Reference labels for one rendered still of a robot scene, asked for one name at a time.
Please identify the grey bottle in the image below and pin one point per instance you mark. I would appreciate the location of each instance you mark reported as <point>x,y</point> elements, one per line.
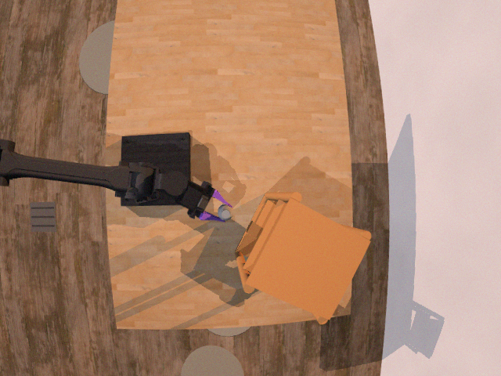
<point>225,211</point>

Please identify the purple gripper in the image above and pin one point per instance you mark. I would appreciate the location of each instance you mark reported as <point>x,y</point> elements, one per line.
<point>208,192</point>

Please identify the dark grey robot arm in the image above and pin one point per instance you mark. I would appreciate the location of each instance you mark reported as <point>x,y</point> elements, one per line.
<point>127,177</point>

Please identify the small orange wooden shelving unit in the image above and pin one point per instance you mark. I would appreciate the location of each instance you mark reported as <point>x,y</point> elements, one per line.
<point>298,255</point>

